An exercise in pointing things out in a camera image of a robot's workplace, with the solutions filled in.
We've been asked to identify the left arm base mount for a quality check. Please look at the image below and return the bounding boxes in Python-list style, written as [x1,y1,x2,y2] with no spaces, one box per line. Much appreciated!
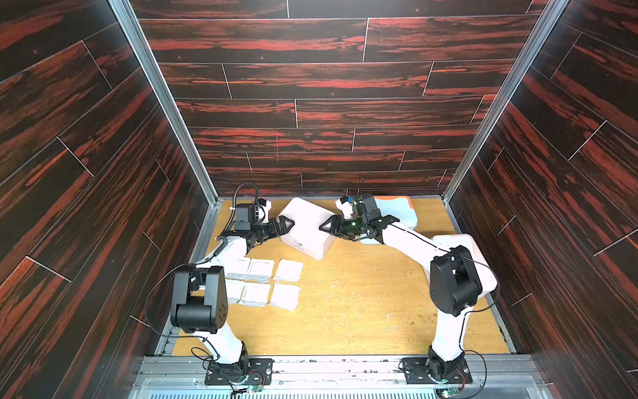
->
[204,357,274,386]

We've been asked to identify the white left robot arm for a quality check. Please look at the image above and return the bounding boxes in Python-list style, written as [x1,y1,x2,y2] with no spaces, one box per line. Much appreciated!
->
[170,199,295,381]

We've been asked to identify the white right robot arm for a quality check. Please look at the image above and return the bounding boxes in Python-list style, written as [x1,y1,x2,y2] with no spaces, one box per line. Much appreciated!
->
[319,194,498,382]

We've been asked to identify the white gauze packet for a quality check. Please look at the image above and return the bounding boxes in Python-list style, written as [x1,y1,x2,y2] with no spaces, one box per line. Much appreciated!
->
[269,284,300,311]
[248,259,274,283]
[239,283,271,307]
[225,279,246,304]
[273,259,304,282]
[224,258,252,280]

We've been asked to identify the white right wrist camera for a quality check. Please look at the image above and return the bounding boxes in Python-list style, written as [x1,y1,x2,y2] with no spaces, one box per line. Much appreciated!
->
[335,196,355,219]

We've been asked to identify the white orange-trimmed medicine chest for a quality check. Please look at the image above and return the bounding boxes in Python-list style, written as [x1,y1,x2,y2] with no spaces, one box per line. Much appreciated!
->
[361,194,418,230]

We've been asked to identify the pink medicine chest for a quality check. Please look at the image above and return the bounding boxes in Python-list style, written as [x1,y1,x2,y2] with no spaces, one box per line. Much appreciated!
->
[279,198,336,260]

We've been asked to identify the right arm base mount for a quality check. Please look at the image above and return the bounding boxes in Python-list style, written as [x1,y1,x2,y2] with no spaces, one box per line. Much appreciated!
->
[398,356,473,386]

